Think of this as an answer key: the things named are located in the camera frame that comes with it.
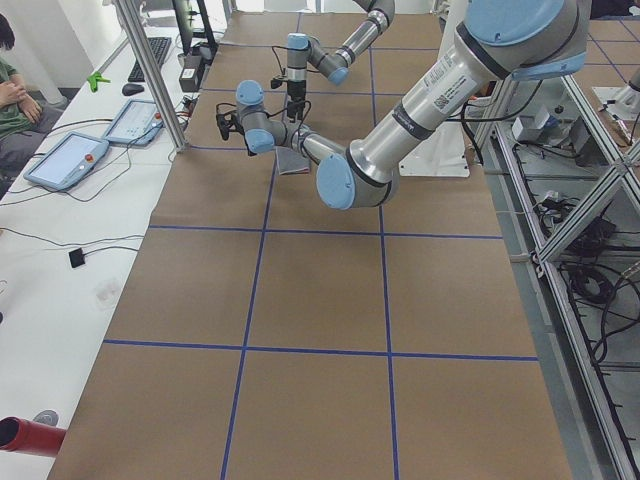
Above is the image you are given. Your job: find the black keyboard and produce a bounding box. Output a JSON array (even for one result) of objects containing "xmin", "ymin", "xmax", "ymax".
[{"xmin": 127, "ymin": 36, "xmax": 173, "ymax": 83}]

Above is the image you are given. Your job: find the black monitor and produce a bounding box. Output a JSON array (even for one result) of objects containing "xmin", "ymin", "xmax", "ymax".
[{"xmin": 171, "ymin": 0, "xmax": 218, "ymax": 60}]

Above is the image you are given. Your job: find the teach pendant tablet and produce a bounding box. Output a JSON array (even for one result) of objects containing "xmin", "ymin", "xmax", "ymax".
[
  {"xmin": 102, "ymin": 99, "xmax": 163, "ymax": 147},
  {"xmin": 23, "ymin": 132, "xmax": 109, "ymax": 191}
]

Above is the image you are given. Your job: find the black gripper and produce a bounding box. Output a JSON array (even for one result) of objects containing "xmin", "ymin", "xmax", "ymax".
[
  {"xmin": 270, "ymin": 75, "xmax": 307, "ymax": 122},
  {"xmin": 215, "ymin": 112, "xmax": 256, "ymax": 156}
]

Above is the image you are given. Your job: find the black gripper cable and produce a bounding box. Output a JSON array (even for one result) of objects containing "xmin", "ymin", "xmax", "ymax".
[
  {"xmin": 214, "ymin": 99, "xmax": 314, "ymax": 132},
  {"xmin": 271, "ymin": 44, "xmax": 291, "ymax": 80}
]

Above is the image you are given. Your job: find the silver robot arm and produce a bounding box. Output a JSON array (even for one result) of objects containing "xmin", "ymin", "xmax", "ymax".
[
  {"xmin": 271, "ymin": 0, "xmax": 395, "ymax": 122},
  {"xmin": 216, "ymin": 0, "xmax": 591, "ymax": 210}
]

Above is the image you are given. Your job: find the person in green shirt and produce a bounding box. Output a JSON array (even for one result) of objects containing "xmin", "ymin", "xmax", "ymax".
[{"xmin": 0, "ymin": 13, "xmax": 64, "ymax": 196}]

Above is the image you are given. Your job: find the rear teach pendant tablet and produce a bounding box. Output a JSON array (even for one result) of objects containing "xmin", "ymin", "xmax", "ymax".
[{"xmin": 23, "ymin": 132, "xmax": 109, "ymax": 191}]

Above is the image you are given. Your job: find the green clamp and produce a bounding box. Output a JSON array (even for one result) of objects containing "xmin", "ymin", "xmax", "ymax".
[{"xmin": 87, "ymin": 71, "xmax": 111, "ymax": 93}]

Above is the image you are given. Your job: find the black computer mouse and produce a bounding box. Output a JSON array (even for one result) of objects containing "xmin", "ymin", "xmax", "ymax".
[{"xmin": 121, "ymin": 83, "xmax": 144, "ymax": 97}]

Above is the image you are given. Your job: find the small black square pad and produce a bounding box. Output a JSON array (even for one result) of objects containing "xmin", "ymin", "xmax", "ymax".
[{"xmin": 68, "ymin": 248, "xmax": 87, "ymax": 269}]

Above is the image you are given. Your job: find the black box white label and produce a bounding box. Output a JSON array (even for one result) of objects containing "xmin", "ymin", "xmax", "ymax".
[{"xmin": 178, "ymin": 43, "xmax": 213, "ymax": 93}]

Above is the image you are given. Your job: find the front teach pendant tablet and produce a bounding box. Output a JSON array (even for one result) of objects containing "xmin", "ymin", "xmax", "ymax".
[{"xmin": 102, "ymin": 99, "xmax": 163, "ymax": 147}]

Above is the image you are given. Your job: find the red cylinder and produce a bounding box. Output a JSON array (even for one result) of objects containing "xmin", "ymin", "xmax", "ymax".
[{"xmin": 1, "ymin": 417, "xmax": 66, "ymax": 458}]

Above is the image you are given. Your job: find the pink towel white edge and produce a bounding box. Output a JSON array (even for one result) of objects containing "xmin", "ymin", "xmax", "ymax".
[{"xmin": 275, "ymin": 146, "xmax": 311, "ymax": 175}]

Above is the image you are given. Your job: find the aluminium frame post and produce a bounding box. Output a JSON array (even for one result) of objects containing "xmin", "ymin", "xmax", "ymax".
[{"xmin": 113, "ymin": 0, "xmax": 187, "ymax": 153}]

